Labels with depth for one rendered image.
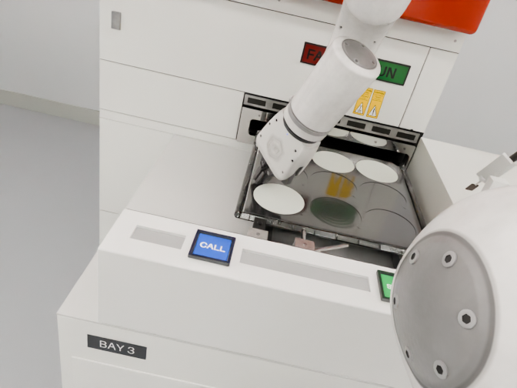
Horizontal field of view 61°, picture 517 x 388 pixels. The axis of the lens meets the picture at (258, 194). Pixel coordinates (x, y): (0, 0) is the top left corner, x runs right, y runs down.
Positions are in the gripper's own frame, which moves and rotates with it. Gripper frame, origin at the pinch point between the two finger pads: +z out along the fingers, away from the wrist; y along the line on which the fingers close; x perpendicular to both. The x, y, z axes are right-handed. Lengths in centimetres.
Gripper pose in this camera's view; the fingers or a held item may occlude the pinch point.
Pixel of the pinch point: (264, 174)
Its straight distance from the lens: 87.6
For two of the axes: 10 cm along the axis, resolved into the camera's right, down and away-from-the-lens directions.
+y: 4.6, 8.3, -3.2
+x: 7.7, -2.1, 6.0
